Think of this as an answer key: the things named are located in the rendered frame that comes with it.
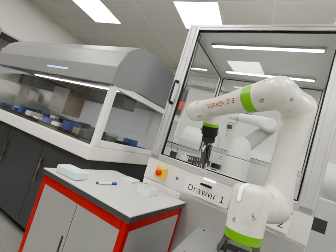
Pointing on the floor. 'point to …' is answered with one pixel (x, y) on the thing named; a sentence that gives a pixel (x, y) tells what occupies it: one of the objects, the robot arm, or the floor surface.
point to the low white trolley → (99, 216)
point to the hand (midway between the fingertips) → (203, 168)
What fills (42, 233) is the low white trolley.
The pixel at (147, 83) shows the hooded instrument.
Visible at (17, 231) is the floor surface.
